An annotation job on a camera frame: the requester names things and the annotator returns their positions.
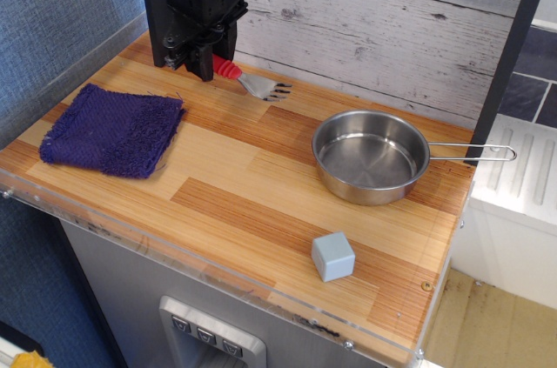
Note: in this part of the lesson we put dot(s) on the purple terry cloth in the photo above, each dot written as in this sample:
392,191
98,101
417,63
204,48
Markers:
119,134

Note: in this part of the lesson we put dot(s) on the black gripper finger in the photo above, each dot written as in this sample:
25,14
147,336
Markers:
199,61
226,45

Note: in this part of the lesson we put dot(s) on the red handled metal fork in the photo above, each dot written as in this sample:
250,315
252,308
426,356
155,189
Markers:
257,86

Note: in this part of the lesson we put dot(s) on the silver dispenser button panel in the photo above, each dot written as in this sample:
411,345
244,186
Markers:
197,339

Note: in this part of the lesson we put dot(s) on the grey cube block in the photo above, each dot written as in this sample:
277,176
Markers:
333,256

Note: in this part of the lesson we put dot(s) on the white ribbed radiator cover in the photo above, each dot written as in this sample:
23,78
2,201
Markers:
522,190

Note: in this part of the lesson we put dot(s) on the grey toy fridge cabinet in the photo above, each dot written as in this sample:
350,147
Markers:
276,296

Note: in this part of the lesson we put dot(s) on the clear acrylic table edge guard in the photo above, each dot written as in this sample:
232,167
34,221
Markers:
405,294

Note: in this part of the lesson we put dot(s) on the stainless steel pan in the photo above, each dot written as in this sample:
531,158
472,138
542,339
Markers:
370,157

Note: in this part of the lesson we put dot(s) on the black right frame post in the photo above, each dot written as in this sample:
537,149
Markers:
515,40

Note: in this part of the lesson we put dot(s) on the yellow object at corner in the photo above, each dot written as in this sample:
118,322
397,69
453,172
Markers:
30,360

